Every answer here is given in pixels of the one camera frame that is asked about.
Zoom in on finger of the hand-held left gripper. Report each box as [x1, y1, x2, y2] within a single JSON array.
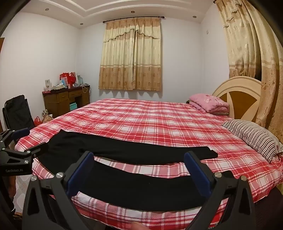
[[0, 143, 49, 165], [0, 128, 30, 151]]

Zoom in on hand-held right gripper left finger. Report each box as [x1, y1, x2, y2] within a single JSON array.
[[22, 151, 95, 230]]

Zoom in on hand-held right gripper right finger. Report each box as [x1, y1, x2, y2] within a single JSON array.
[[183, 151, 257, 230]]

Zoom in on black pants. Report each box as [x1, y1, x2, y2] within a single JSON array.
[[36, 129, 218, 210]]

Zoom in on black folding chair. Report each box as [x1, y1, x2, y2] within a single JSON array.
[[2, 95, 36, 142]]

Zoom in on patterned paper bag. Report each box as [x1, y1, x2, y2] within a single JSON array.
[[42, 109, 53, 123]]

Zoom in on brown wooden desk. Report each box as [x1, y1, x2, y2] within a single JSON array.
[[42, 85, 91, 119]]

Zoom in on striped pillow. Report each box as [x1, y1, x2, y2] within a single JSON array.
[[222, 119, 283, 163]]

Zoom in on pink pillow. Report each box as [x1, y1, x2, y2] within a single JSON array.
[[189, 93, 230, 115]]

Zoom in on red gift bag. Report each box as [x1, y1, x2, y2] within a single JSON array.
[[59, 73, 77, 86]]

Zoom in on red plaid bed sheet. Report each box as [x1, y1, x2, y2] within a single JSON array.
[[14, 98, 283, 228]]

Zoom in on cream wooden headboard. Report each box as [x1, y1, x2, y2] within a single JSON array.
[[212, 76, 262, 122]]

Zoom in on long beige patterned curtain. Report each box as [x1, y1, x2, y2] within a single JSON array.
[[215, 0, 283, 142]]

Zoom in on beige window curtain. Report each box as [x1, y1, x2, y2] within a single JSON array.
[[99, 17, 162, 91]]

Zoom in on dark curtain rod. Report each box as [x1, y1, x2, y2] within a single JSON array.
[[103, 16, 165, 23]]

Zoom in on dark brown bed frame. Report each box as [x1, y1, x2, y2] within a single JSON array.
[[252, 183, 283, 230]]

